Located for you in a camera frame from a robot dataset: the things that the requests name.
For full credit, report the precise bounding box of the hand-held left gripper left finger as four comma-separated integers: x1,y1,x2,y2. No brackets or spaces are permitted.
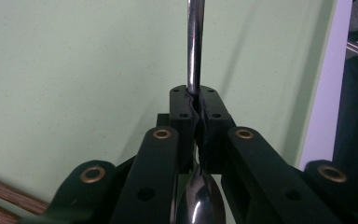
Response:
168,84,200,175

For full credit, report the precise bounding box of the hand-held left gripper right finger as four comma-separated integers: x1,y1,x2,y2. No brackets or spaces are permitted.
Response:
196,84,237,175

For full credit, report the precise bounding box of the metal spoon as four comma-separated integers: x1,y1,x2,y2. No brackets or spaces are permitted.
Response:
174,0,227,224

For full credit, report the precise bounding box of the green tray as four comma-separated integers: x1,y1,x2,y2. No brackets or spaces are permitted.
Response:
0,0,338,224

